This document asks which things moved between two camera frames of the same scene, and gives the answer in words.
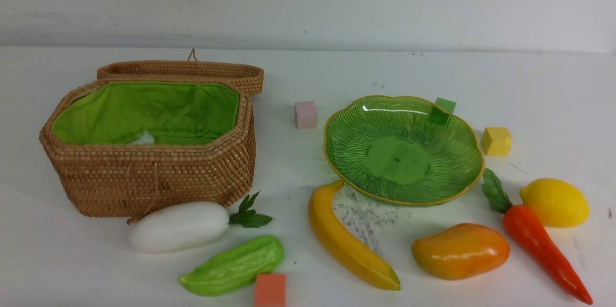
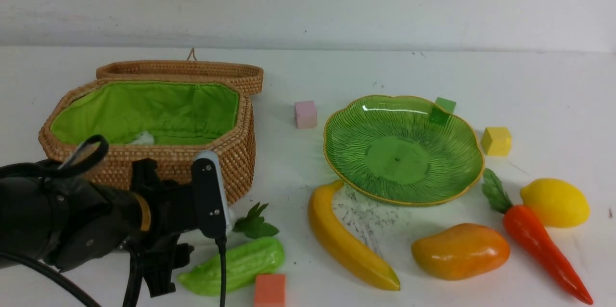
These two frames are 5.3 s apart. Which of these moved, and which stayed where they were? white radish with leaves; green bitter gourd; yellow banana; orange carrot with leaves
Moved: white radish with leaves
Stayed: orange carrot with leaves; green bitter gourd; yellow banana
